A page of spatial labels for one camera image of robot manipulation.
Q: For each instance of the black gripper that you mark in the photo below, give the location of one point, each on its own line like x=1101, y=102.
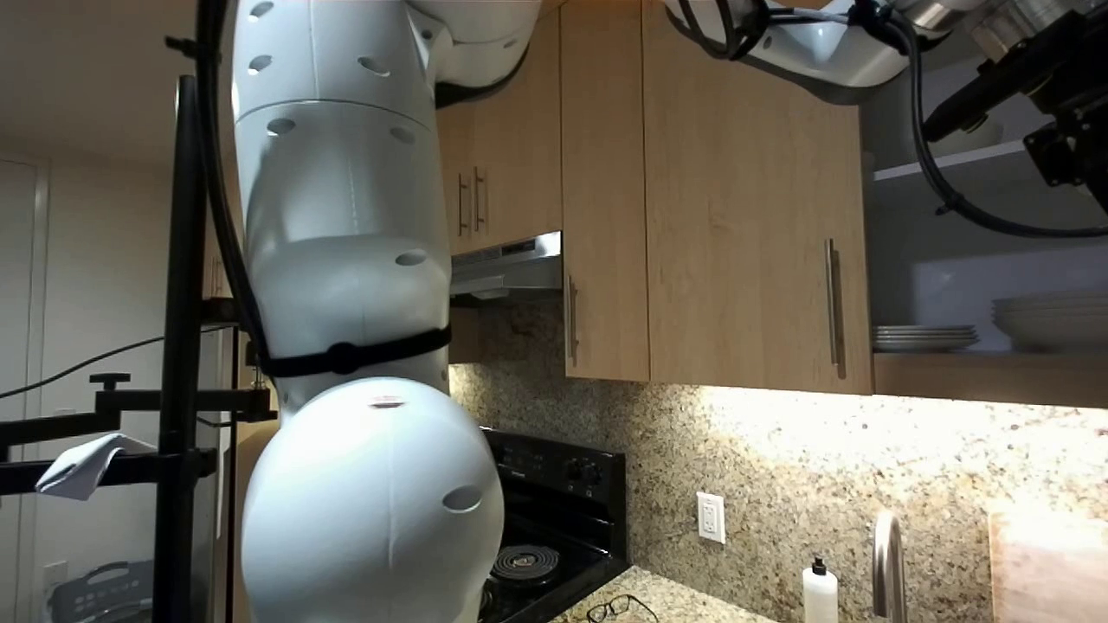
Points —
x=1074, y=114

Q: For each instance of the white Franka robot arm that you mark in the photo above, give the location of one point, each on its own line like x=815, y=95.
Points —
x=335, y=290

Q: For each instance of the white cupboard interior with shelves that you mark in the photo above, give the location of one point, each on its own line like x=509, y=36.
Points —
x=957, y=253

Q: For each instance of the wide wooden cupboard door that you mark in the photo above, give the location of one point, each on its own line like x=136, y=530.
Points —
x=739, y=229

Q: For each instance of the narrow wooden cupboard door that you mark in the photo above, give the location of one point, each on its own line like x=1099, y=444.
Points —
x=608, y=229

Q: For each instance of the large white bowl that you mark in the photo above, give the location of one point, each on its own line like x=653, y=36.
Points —
x=1056, y=321

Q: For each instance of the stack of white plates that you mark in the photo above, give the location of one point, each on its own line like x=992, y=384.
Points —
x=922, y=336

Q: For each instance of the light wooden cutting board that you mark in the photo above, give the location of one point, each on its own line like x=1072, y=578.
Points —
x=1052, y=572

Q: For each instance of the chrome kitchen faucet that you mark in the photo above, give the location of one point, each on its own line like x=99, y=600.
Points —
x=889, y=565

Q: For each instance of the white soap bottle black pump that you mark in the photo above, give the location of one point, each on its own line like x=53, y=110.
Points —
x=820, y=593

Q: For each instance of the wooden cabinet door over hood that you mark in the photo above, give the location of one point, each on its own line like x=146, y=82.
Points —
x=521, y=149
x=456, y=149

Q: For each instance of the steel range hood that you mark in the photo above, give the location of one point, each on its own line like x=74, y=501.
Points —
x=506, y=270

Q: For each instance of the black stove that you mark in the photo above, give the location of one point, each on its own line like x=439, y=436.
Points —
x=565, y=507

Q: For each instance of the eyeglasses on counter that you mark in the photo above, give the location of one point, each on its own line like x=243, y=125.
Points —
x=625, y=608

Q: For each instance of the black stand pole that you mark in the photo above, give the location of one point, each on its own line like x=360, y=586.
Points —
x=181, y=346

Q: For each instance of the crumpled white paper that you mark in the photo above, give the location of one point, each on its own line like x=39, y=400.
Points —
x=87, y=460

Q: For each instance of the grey plastic basket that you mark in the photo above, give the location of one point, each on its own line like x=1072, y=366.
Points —
x=106, y=591

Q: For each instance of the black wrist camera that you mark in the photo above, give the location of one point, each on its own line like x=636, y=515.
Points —
x=992, y=97

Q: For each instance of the white wall outlet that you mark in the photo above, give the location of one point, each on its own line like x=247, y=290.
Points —
x=712, y=516

